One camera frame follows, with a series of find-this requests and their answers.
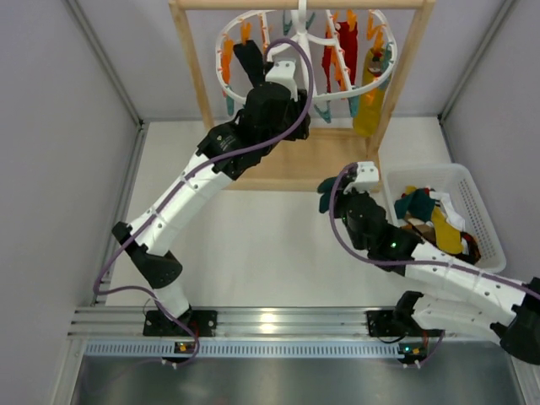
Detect yellow sock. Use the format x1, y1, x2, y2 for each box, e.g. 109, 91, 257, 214
353, 47, 386, 138
431, 207, 463, 255

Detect white oval clip hanger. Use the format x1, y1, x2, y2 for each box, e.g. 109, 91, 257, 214
215, 9, 398, 106

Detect teal sock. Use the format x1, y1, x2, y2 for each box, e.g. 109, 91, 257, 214
316, 176, 337, 213
394, 189, 436, 222

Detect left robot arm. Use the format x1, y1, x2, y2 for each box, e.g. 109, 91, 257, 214
112, 82, 313, 322

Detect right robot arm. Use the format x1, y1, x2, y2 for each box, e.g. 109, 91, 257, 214
330, 170, 539, 365

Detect wooden hanger stand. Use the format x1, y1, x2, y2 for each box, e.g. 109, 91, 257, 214
170, 1, 434, 192

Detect black sock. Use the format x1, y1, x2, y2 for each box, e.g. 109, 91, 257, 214
233, 40, 265, 88

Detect teal sock in basket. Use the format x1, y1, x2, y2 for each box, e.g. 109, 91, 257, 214
394, 189, 436, 222

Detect red sock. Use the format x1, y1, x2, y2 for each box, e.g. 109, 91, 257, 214
337, 21, 359, 85
321, 46, 337, 93

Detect white sock in basket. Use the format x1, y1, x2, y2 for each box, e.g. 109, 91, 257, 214
429, 191, 466, 232

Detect yellow sock in basket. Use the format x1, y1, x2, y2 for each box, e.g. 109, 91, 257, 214
431, 207, 463, 255

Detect white plastic basket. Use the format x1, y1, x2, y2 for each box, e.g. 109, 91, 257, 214
383, 164, 506, 273

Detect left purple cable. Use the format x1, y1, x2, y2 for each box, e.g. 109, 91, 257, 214
92, 37, 316, 368

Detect purple cable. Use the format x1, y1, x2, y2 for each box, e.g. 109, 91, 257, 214
328, 163, 540, 368
92, 37, 316, 368

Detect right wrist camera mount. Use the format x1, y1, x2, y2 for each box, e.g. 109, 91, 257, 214
343, 161, 380, 194

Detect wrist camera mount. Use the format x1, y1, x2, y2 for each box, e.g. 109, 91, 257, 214
265, 58, 297, 95
343, 161, 380, 194

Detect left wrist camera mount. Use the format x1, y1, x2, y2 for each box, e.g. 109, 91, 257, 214
265, 58, 297, 95

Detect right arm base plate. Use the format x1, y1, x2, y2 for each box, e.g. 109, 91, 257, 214
366, 310, 442, 338

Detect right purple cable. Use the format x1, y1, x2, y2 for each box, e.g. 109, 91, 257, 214
328, 163, 540, 368

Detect grey slotted cable duct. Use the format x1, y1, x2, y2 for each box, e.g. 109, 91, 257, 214
84, 340, 423, 359

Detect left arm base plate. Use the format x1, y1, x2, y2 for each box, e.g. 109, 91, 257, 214
143, 310, 218, 338

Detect aluminium rail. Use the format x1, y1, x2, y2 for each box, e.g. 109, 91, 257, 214
67, 306, 390, 339

